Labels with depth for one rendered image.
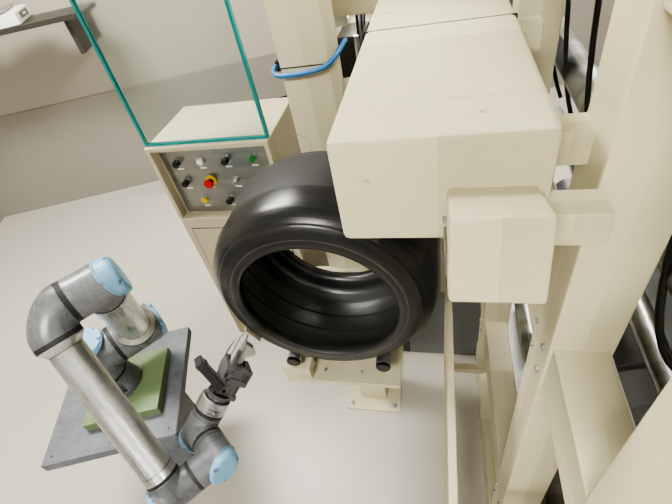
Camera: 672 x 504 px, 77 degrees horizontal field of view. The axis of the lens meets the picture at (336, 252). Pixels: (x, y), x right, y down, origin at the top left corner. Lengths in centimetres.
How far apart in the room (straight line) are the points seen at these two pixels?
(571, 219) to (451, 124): 17
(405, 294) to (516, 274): 58
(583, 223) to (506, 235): 13
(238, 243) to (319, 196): 22
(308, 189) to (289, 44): 37
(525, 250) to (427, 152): 15
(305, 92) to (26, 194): 412
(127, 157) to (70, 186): 65
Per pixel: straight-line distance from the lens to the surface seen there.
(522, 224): 44
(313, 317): 142
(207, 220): 208
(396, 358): 144
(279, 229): 94
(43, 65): 436
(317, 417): 229
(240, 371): 132
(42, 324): 122
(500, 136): 48
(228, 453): 131
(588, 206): 56
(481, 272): 45
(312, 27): 111
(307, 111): 119
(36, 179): 490
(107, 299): 122
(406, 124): 50
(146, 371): 194
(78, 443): 197
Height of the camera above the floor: 201
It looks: 42 degrees down
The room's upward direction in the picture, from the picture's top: 13 degrees counter-clockwise
